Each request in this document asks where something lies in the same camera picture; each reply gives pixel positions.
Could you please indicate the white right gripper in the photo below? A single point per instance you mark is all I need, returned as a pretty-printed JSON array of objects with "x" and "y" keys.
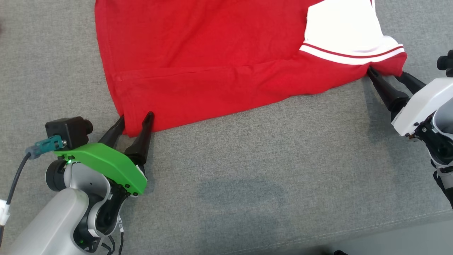
[{"x": 421, "y": 106}]

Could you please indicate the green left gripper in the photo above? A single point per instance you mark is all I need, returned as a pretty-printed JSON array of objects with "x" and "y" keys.
[{"x": 113, "y": 164}]

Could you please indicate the red white basketball jersey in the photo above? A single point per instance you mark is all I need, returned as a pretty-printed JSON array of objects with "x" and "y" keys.
[{"x": 212, "y": 53}]

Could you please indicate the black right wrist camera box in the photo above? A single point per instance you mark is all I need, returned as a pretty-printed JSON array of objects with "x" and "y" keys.
[{"x": 446, "y": 63}]

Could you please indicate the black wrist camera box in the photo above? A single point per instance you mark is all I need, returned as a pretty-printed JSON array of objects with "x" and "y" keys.
[
  {"x": 446, "y": 63},
  {"x": 67, "y": 131}
]

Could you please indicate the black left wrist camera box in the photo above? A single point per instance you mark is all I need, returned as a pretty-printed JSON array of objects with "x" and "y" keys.
[{"x": 67, "y": 131}]

